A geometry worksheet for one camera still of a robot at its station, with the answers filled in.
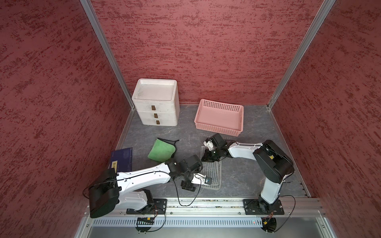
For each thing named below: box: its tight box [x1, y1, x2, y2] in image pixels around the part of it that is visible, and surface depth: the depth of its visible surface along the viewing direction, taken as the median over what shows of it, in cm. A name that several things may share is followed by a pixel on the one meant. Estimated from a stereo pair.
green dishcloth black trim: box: [147, 137, 180, 163], surface depth 94 cm
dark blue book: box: [110, 146, 133, 174], surface depth 92 cm
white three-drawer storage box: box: [131, 78, 181, 126], surface depth 97 cm
